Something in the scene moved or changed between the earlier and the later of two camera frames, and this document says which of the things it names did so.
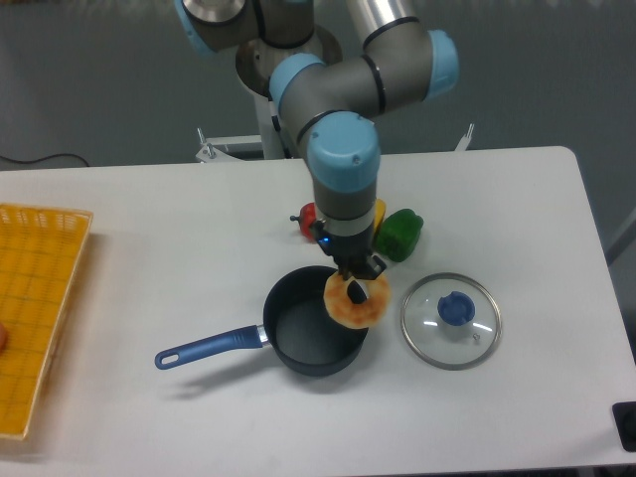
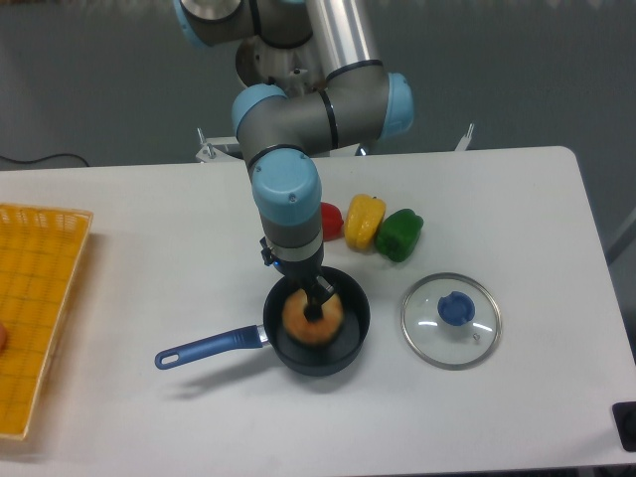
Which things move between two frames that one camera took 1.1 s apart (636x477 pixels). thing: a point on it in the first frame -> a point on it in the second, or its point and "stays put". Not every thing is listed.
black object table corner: (625, 419) stays put
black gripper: (350, 252) -> (305, 270)
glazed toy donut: (352, 315) -> (312, 331)
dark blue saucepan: (297, 324) stays put
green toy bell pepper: (397, 235) stays put
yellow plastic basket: (41, 253) stays put
